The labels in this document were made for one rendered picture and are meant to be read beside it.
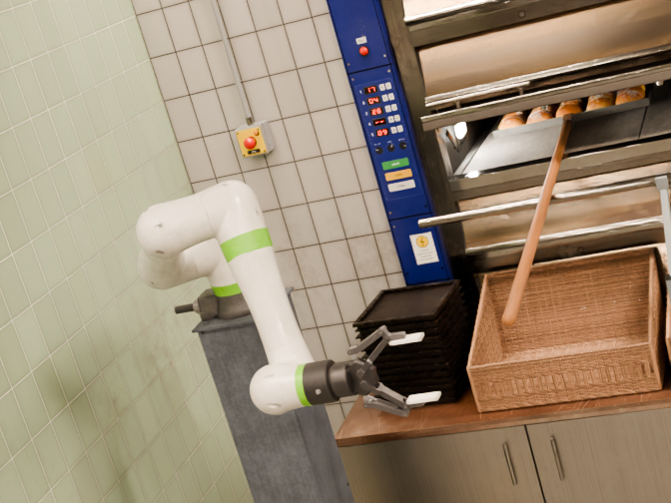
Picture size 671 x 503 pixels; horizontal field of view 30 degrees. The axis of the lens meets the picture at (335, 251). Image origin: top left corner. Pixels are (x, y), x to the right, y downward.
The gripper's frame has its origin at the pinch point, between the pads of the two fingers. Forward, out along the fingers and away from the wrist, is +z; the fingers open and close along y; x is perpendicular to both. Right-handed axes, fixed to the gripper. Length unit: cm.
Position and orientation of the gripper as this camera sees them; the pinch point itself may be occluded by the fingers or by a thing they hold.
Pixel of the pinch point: (425, 366)
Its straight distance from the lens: 260.9
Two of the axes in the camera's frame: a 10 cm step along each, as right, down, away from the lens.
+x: -2.8, 3.4, -9.0
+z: 9.2, -1.7, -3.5
